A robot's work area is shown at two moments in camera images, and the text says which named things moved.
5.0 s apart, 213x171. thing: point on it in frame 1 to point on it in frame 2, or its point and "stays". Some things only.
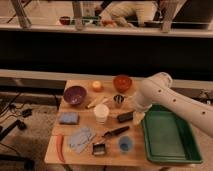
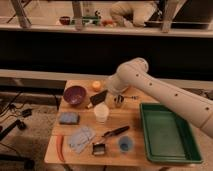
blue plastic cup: (126, 144) stays
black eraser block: (125, 117) to (98, 98)
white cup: (101, 112) stays
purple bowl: (75, 95) stays
